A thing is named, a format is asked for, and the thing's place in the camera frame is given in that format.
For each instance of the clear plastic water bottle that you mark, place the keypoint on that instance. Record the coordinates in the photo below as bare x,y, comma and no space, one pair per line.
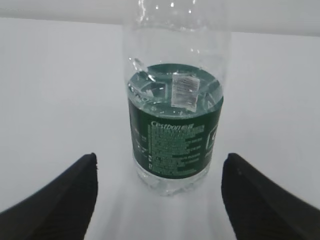
175,64

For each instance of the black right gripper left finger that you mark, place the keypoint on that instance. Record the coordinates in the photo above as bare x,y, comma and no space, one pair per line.
61,210

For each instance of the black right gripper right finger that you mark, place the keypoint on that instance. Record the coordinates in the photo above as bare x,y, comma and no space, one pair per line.
260,209

